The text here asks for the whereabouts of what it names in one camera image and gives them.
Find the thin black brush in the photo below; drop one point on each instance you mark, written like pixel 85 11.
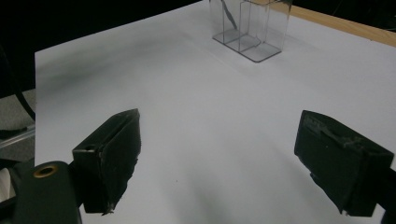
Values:
pixel 229 15

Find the clear plastic organizer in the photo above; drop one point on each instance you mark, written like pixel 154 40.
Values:
pixel 264 34

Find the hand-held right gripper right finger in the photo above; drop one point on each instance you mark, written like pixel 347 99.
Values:
pixel 339 161

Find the wooden table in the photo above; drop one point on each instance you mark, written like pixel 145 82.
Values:
pixel 342 23

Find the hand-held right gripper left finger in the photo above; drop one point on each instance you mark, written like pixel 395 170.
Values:
pixel 109 161

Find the metal floor rail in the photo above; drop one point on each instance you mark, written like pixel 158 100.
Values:
pixel 15 137

